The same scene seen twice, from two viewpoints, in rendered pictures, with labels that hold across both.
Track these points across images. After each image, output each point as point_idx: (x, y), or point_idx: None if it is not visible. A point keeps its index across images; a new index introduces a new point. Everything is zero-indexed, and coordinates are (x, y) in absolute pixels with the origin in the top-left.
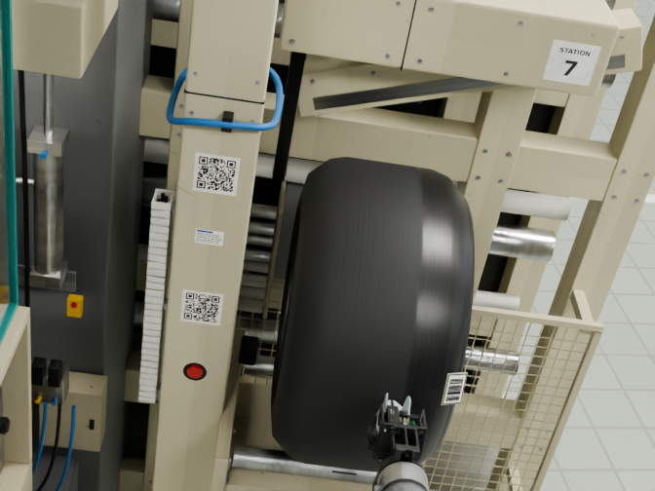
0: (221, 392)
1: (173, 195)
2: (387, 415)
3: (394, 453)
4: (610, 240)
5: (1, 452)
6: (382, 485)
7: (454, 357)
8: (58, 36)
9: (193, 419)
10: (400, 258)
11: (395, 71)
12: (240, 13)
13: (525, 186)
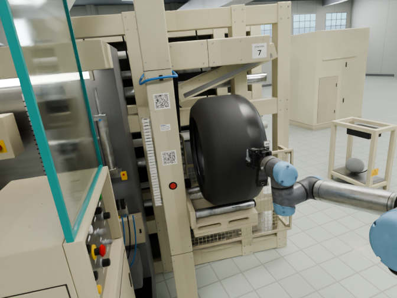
0: (184, 191)
1: (148, 118)
2: (252, 149)
3: (262, 155)
4: (283, 125)
5: (110, 233)
6: (264, 165)
7: (263, 135)
8: (94, 52)
9: (176, 206)
10: (233, 109)
11: (205, 77)
12: (155, 35)
13: None
